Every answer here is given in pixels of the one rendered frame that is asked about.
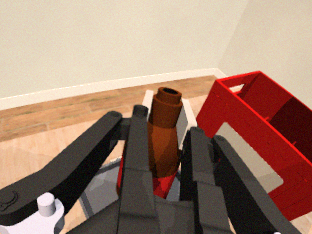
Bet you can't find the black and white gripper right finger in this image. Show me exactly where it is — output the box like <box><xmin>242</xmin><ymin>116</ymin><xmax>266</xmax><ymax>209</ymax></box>
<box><xmin>176</xmin><ymin>99</ymin><xmax>302</xmax><ymax>234</ymax></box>

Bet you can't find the dark red crate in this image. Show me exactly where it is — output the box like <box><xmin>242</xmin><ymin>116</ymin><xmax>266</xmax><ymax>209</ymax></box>
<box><xmin>196</xmin><ymin>71</ymin><xmax>312</xmax><ymax>221</ymax></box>

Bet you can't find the brown bottle with red label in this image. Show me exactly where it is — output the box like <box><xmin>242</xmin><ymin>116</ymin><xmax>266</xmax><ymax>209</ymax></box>
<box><xmin>116</xmin><ymin>87</ymin><xmax>183</xmax><ymax>199</ymax></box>

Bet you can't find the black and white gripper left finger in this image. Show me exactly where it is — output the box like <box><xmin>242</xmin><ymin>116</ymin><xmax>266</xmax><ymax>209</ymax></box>
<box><xmin>0</xmin><ymin>90</ymin><xmax>158</xmax><ymax>234</ymax></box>

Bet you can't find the grey tray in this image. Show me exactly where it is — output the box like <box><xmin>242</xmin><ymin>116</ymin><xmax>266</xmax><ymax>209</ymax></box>
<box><xmin>78</xmin><ymin>158</ymin><xmax>181</xmax><ymax>219</ymax></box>

